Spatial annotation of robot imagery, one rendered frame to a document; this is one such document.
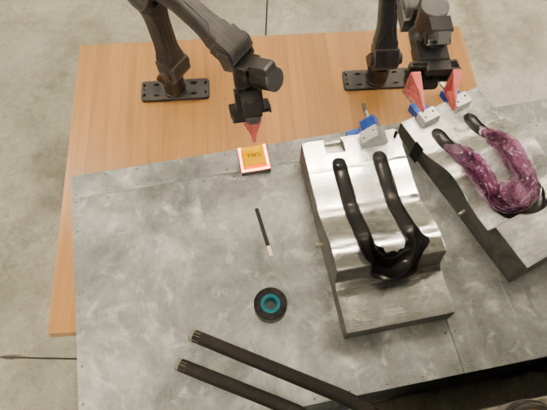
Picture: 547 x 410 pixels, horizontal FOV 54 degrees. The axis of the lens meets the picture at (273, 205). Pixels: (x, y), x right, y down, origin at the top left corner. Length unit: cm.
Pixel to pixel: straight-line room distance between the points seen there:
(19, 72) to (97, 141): 142
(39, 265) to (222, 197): 115
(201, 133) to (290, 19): 149
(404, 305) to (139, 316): 63
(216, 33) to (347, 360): 81
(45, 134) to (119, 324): 149
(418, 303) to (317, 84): 72
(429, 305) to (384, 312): 11
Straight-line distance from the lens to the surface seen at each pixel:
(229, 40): 127
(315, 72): 169
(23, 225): 252
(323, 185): 137
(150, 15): 139
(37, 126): 275
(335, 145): 146
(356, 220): 133
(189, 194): 147
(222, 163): 150
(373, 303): 130
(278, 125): 157
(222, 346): 127
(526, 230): 142
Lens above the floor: 209
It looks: 64 degrees down
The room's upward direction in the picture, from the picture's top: straight up
